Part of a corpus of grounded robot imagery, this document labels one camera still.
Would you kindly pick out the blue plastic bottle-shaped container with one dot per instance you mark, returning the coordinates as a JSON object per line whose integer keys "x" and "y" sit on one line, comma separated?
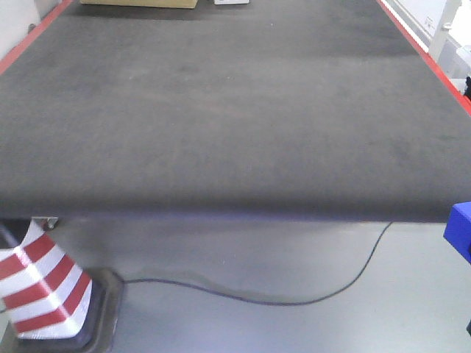
{"x": 457, "y": 231}

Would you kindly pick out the white long carton box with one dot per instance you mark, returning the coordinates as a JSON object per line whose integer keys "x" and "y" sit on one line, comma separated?
{"x": 230, "y": 2}

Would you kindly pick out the large cardboard box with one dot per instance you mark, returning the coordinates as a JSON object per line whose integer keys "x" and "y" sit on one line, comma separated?
{"x": 173, "y": 4}

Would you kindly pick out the red white striped bollard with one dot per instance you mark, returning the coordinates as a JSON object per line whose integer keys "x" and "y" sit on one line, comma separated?
{"x": 52, "y": 303}

